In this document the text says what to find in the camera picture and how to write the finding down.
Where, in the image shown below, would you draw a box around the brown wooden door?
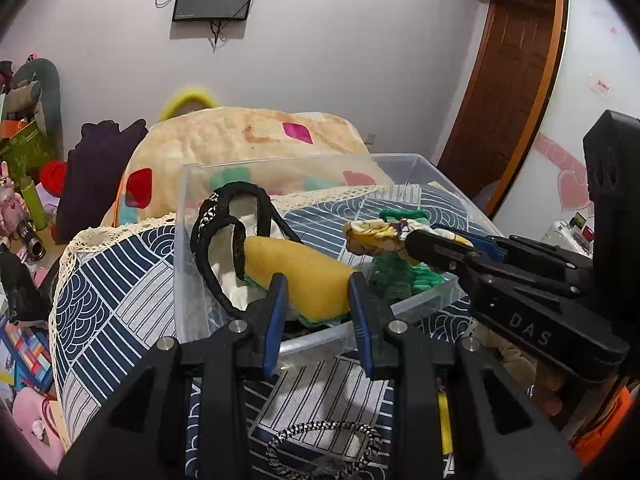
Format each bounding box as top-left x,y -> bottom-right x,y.
437,0 -> 572,217

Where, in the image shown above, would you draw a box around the yellow sponge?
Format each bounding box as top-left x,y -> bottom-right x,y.
243,237 -> 362,324

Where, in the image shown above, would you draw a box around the pink toy figure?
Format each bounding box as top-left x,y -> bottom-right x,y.
0,160 -> 27,242

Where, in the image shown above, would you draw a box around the black headband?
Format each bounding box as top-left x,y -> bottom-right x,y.
191,181 -> 304,319

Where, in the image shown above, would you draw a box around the floral yellow white scrunchie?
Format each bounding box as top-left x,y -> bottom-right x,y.
344,217 -> 473,264

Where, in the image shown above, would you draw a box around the yellow strip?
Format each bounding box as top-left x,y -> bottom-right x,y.
437,389 -> 454,457

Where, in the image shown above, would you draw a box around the yellow plush item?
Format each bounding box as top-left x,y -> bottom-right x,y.
160,88 -> 221,122

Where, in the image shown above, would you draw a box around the blue patterned lace-edged cloth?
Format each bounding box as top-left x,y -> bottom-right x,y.
50,182 -> 507,480

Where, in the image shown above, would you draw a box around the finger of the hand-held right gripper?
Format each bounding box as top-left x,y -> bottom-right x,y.
429,223 -> 597,273
404,230 -> 583,302

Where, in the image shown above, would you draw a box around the colourful striped box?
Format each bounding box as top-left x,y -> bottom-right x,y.
0,319 -> 55,393

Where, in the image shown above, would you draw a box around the black bag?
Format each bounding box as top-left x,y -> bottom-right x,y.
0,249 -> 52,325

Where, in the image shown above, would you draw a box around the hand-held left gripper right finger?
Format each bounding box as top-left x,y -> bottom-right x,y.
348,271 -> 584,480

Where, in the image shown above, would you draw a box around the dark purple garment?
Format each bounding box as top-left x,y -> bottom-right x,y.
56,119 -> 149,245

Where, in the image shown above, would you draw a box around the white cloth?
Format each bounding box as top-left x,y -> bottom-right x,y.
206,199 -> 275,312

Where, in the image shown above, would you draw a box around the black camera lens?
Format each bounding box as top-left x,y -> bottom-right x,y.
17,220 -> 47,262

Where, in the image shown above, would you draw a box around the person's right hand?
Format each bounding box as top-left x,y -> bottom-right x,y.
472,322 -> 567,417

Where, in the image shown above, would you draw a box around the beige patterned pillow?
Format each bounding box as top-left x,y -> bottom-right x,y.
102,106 -> 394,229

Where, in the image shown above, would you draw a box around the clear plastic storage box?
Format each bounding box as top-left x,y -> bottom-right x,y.
174,154 -> 507,357

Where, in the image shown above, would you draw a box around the green cardboard box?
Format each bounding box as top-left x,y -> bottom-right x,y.
0,119 -> 59,182

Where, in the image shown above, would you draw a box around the grey green dinosaur plush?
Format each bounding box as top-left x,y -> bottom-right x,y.
10,57 -> 64,137

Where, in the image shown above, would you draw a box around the black white braided hair tie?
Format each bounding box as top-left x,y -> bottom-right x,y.
266,421 -> 382,479

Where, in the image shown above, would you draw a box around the white wardrobe door with stickers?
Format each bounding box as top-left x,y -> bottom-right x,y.
492,0 -> 640,242

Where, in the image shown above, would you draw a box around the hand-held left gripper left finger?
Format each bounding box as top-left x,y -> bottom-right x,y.
57,272 -> 291,480

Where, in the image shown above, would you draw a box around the green knitted cloth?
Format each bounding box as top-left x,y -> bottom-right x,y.
369,208 -> 447,299

